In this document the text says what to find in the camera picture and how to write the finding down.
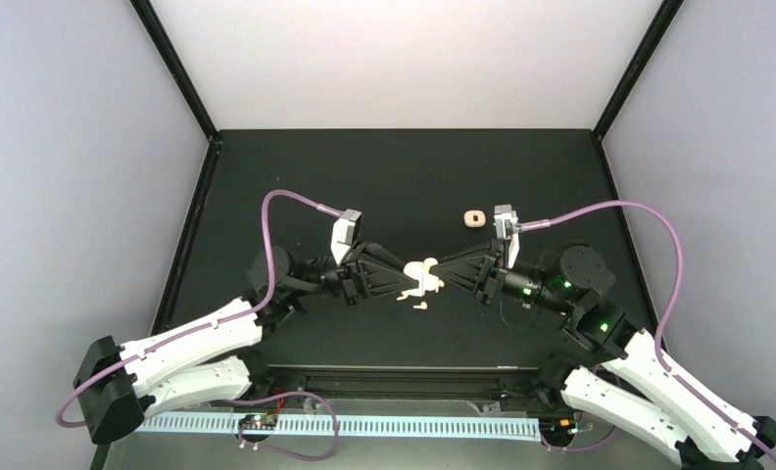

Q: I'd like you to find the beige earbud charging case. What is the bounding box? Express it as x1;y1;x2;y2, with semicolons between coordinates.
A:
403;258;445;297

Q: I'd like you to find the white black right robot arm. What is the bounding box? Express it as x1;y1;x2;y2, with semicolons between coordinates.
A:
431;241;776;469

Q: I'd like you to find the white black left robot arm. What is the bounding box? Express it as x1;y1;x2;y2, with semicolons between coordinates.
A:
73;242;419;445

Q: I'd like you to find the small beige square case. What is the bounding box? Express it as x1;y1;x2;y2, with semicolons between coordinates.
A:
463;210;487;228

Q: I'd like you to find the small green circuit board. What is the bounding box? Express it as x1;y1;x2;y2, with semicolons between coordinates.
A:
238;413;278;434

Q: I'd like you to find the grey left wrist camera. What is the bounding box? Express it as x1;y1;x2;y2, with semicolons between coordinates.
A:
330;209;362;265

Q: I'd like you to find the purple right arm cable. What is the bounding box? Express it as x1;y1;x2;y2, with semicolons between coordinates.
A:
517;200;776;470

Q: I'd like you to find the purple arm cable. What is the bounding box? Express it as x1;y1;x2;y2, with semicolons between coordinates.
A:
517;200;776;470
55;189;345;430

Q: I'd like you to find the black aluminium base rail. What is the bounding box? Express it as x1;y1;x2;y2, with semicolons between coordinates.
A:
243;365;562;410

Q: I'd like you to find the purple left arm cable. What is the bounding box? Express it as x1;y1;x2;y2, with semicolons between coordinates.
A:
55;189;345;430

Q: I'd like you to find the light blue slotted cable duct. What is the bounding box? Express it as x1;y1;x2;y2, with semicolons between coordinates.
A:
138;411;542;443

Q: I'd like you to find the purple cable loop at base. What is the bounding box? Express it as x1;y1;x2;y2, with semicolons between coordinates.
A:
228;391;341;463

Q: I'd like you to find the black left frame post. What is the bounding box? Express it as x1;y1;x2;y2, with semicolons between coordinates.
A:
129;0;218;141

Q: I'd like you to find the black frame post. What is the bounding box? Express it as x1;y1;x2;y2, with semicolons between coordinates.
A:
593;0;684;142
129;0;218;141

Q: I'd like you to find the black right frame post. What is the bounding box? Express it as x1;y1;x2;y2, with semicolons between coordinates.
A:
593;0;684;142

